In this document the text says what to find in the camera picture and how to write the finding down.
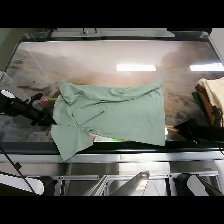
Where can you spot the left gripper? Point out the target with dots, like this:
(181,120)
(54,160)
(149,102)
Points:
(41,118)

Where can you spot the pale green shirt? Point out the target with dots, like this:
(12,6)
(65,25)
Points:
(133,113)

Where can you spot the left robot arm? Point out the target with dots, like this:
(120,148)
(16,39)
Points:
(16,107)

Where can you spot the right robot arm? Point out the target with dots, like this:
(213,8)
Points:
(206,133)

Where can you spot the dark green garment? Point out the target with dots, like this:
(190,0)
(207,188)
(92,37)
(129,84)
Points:
(200,102)

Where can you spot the brown garment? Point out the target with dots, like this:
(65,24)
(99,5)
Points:
(206,103)

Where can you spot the cream garment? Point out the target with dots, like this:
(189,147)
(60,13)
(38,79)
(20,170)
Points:
(213,91)

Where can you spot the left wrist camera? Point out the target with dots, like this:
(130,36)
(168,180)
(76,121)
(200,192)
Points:
(36,97)

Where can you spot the silver frame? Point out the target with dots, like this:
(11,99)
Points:
(110,160)

